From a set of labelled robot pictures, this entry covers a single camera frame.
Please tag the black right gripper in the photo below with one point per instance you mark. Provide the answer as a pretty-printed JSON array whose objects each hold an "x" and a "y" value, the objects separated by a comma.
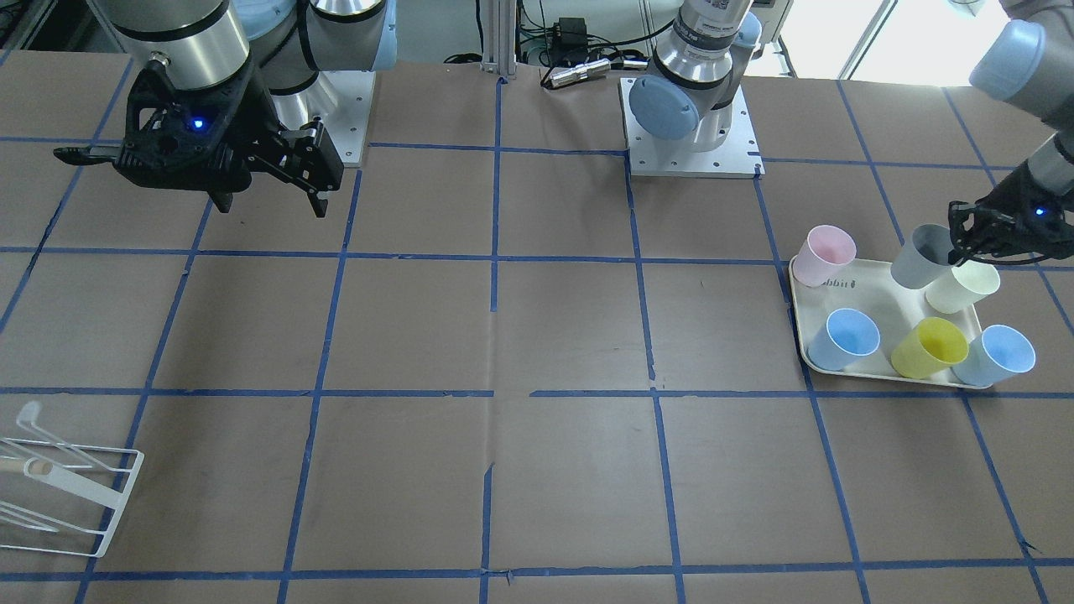
[{"x": 250, "y": 113}]

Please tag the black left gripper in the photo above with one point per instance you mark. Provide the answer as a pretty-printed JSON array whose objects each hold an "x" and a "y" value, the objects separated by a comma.
[{"x": 1018, "y": 195}]

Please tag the grey plastic cup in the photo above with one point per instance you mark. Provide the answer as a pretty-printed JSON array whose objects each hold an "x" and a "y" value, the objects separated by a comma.
[{"x": 924, "y": 258}]

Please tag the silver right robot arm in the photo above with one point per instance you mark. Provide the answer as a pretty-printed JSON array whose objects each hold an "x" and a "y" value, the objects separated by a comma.
[{"x": 203, "y": 43}]

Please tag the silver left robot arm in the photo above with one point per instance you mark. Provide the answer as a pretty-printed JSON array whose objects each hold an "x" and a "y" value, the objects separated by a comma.
[{"x": 697, "y": 67}]

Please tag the cream plastic cup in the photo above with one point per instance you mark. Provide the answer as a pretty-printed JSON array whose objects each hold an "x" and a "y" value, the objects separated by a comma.
[{"x": 963, "y": 286}]

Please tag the blue cup at tray corner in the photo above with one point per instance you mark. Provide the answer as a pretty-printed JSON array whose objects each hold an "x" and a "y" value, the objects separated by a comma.
[{"x": 999, "y": 352}]

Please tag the yellow plastic cup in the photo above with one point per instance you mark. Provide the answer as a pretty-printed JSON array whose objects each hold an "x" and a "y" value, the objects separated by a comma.
[{"x": 933, "y": 345}]

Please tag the pink plastic cup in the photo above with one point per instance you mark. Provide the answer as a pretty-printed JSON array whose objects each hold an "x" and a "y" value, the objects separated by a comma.
[{"x": 825, "y": 252}]

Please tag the blue cup near pink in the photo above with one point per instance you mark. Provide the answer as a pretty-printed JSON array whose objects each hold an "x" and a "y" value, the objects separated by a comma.
[{"x": 847, "y": 336}]

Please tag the white plastic tray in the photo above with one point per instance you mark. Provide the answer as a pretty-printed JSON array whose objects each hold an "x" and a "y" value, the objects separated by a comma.
[{"x": 866, "y": 285}]

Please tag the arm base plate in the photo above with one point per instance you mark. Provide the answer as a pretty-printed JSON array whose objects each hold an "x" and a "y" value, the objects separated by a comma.
[
  {"x": 723, "y": 145},
  {"x": 349, "y": 118}
]

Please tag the white wire cup rack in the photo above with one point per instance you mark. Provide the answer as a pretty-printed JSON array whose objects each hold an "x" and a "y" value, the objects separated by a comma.
[{"x": 63, "y": 498}]

